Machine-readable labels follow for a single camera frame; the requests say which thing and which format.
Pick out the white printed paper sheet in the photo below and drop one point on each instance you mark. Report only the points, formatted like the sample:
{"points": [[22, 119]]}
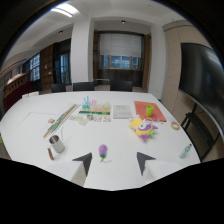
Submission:
{"points": [[122, 111]]}

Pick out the silver metal cup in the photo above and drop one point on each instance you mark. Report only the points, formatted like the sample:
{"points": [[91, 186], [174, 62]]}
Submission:
{"points": [[57, 143]]}

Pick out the small wooden block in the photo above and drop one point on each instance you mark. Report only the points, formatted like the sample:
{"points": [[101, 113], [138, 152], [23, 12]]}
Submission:
{"points": [[51, 120]]}

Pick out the black screen stand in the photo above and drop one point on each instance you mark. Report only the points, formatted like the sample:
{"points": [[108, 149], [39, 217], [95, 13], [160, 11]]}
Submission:
{"points": [[196, 128]]}

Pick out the long wooden number board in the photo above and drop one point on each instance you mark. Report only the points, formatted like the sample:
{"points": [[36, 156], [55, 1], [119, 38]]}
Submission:
{"points": [[61, 120]]}

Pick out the white window roller blind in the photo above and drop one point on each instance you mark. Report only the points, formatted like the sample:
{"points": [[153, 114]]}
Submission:
{"points": [[120, 44]]}

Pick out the yellow purple stuffed fish toy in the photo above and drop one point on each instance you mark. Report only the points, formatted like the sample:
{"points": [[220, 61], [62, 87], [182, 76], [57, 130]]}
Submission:
{"points": [[144, 127]]}

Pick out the green plastic cup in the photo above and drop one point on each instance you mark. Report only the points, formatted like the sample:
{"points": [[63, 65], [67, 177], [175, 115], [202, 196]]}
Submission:
{"points": [[149, 110]]}

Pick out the large black display screen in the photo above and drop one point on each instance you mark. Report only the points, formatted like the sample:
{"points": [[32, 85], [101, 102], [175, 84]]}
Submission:
{"points": [[203, 80]]}

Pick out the orange mat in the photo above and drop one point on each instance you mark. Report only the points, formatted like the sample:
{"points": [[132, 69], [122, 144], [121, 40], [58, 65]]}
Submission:
{"points": [[150, 111]]}

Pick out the brown wooden stick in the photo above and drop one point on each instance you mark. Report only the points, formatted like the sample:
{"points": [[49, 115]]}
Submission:
{"points": [[50, 153]]}

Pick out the purple crochet eggplant toy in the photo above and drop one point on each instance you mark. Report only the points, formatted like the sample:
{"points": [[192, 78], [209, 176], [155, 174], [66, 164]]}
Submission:
{"points": [[102, 151]]}

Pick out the black office chair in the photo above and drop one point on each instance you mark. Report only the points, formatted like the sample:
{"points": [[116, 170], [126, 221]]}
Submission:
{"points": [[83, 86], [121, 86], [58, 88]]}

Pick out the clear plastic water bottle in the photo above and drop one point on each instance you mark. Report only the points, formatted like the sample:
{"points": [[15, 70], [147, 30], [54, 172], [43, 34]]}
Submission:
{"points": [[185, 151]]}

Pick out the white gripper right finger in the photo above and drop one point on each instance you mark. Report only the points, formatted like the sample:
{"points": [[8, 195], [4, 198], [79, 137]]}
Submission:
{"points": [[151, 167]]}

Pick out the colourful counting rods set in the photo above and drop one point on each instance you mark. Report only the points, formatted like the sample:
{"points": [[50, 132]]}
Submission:
{"points": [[94, 107]]}

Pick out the roll of brown tape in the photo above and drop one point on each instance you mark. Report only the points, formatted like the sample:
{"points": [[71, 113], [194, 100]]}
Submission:
{"points": [[175, 125]]}

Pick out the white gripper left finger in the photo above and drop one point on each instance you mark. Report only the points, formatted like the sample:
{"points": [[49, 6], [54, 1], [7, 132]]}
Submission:
{"points": [[80, 168]]}

